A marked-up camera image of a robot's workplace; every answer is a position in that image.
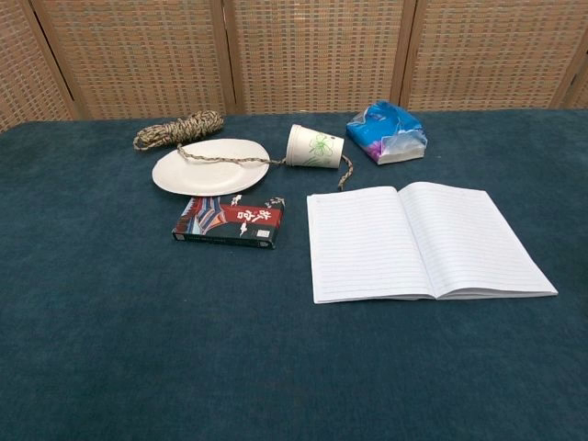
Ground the white lined notebook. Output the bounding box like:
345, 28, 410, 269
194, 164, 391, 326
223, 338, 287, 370
306, 181, 560, 305

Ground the black red printed box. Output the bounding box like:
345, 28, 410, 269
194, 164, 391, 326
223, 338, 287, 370
172, 194, 287, 251

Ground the paper cup with green flower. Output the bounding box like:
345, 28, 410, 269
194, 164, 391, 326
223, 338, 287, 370
285, 123, 345, 171

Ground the white paper plate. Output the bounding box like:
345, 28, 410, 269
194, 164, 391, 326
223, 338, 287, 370
152, 138, 271, 198

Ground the blue tissue pack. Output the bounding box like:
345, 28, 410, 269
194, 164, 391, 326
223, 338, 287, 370
345, 101, 429, 166

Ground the woven folding screen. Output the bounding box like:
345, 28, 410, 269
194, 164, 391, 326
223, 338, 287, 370
0, 0, 588, 134

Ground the dark teal table cloth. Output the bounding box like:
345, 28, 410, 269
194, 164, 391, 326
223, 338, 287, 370
0, 107, 588, 441

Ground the braided camouflage rope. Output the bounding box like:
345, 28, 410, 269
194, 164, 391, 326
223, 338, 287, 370
132, 109, 356, 191

